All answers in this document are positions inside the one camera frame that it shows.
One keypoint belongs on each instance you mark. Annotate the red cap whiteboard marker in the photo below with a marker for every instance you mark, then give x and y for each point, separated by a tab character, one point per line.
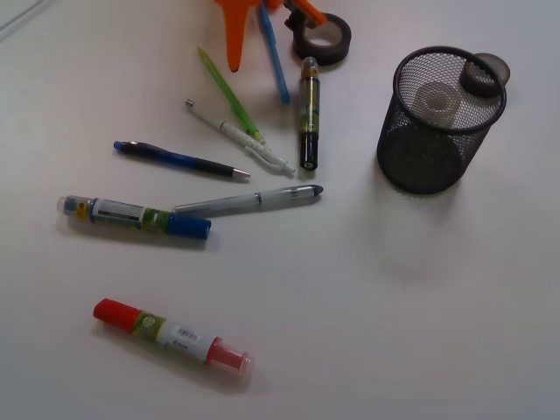
195	345

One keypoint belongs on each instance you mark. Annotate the black tape roll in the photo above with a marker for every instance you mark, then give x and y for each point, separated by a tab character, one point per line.
328	43

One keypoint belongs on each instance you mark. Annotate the blue cap whiteboard marker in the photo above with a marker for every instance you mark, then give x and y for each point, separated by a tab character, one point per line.
141	218

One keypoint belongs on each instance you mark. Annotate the white dotted pen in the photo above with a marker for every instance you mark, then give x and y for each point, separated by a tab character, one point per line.
259	151

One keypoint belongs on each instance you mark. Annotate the dark blue mechanical pencil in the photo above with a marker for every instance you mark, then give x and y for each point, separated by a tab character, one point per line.
156	154

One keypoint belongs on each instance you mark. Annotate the black mesh pen holder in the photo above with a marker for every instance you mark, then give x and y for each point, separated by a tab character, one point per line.
433	127

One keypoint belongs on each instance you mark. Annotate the black cap whiteboard marker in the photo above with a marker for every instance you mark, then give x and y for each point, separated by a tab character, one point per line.
309	96

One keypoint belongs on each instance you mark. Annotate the green mechanical pencil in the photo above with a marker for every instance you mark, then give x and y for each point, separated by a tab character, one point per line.
240	112

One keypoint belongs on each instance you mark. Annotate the light blue pen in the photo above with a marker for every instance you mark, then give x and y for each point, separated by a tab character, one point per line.
271	43

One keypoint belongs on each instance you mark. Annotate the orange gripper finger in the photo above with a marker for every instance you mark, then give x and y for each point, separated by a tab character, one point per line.
235	14
304	11

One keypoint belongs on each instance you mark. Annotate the silver grey pen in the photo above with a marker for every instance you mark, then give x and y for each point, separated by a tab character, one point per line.
255	202

